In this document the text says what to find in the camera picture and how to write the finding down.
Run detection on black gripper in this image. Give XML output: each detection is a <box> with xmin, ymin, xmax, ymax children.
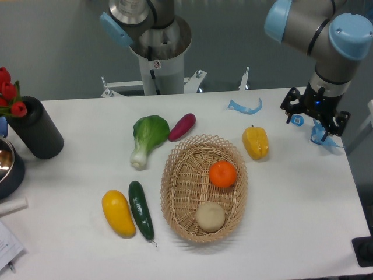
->
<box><xmin>280</xmin><ymin>79</ymin><xmax>350</xmax><ymax>137</ymax></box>

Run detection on yellow bell pepper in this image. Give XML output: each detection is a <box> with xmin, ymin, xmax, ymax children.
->
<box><xmin>242</xmin><ymin>126</ymin><xmax>269</xmax><ymax>160</ymax></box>

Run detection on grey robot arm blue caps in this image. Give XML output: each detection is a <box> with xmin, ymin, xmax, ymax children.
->
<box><xmin>264</xmin><ymin>1</ymin><xmax>372</xmax><ymax>141</ymax></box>

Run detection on orange fruit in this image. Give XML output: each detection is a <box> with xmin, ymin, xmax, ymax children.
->
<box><xmin>209</xmin><ymin>160</ymin><xmax>237</xmax><ymax>188</ymax></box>

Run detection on purple sweet potato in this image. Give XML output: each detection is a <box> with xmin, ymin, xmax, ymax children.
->
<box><xmin>168</xmin><ymin>113</ymin><xmax>196</xmax><ymax>142</ymax></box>

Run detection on black clamp at table edge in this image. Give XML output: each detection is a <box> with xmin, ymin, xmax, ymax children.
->
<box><xmin>352</xmin><ymin>236</ymin><xmax>372</xmax><ymax>267</ymax></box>

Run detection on beige round bun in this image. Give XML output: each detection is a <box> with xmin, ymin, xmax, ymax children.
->
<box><xmin>196</xmin><ymin>202</ymin><xmax>225</xmax><ymax>232</ymax></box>

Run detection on woven wicker basket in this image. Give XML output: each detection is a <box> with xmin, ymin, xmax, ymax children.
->
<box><xmin>160</xmin><ymin>134</ymin><xmax>248</xmax><ymax>243</ymax></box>

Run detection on green bok choy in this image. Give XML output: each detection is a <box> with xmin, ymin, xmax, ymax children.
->
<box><xmin>130</xmin><ymin>115</ymin><xmax>170</xmax><ymax>170</ymax></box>

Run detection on green cucumber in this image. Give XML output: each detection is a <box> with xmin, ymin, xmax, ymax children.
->
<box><xmin>128</xmin><ymin>181</ymin><xmax>157</xmax><ymax>247</ymax></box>

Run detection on yellow mango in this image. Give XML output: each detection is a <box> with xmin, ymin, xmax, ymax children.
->
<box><xmin>101</xmin><ymin>190</ymin><xmax>136</xmax><ymax>238</ymax></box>

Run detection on black cylindrical vase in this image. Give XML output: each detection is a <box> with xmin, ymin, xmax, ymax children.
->
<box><xmin>6</xmin><ymin>96</ymin><xmax>64</xmax><ymax>159</ymax></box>

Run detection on red artificial tulips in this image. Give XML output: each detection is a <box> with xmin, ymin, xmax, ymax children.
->
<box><xmin>1</xmin><ymin>66</ymin><xmax>27</xmax><ymax>118</ymax></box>

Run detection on steel bowl dark rim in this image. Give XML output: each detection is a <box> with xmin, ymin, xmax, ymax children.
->
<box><xmin>1</xmin><ymin>137</ymin><xmax>26</xmax><ymax>200</ymax></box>

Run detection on white paper roll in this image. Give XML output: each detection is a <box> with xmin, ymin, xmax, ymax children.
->
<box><xmin>0</xmin><ymin>197</ymin><xmax>28</xmax><ymax>216</ymax></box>

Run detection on white paper sheet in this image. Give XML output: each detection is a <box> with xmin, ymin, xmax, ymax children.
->
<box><xmin>0</xmin><ymin>222</ymin><xmax>24</xmax><ymax>269</ymax></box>

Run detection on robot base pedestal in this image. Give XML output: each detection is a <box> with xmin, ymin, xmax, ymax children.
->
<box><xmin>98</xmin><ymin>0</ymin><xmax>193</xmax><ymax>96</ymax></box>

